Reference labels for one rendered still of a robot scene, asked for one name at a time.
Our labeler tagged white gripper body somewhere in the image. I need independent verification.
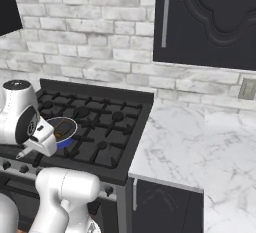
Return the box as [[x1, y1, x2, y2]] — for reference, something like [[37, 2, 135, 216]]
[[25, 122, 58, 158]]

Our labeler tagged blue pan with white rim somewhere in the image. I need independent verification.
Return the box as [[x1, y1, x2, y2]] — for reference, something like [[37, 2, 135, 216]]
[[45, 116, 79, 150]]

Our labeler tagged black gas hob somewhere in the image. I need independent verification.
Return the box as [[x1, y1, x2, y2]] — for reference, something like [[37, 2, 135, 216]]
[[0, 78, 155, 187]]

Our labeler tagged black oven with silver panel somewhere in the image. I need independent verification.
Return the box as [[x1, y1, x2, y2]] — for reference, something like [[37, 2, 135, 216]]
[[0, 156, 130, 233]]

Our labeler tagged black base cupboard door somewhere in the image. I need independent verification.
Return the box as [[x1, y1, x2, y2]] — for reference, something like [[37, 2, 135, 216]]
[[131, 178, 205, 233]]

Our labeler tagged silver base cupboard handle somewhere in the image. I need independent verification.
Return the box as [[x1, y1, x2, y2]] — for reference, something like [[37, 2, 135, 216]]
[[132, 178, 139, 212]]

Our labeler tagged silver wall cupboard handle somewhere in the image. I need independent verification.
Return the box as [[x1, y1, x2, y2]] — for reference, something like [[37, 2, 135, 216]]
[[161, 0, 172, 49]]

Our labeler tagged black wall cupboard door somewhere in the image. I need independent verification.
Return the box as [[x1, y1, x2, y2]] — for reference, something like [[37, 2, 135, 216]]
[[152, 0, 256, 72]]

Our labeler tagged grey wall socket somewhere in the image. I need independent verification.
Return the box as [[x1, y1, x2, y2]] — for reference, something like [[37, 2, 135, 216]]
[[237, 77, 256, 101]]

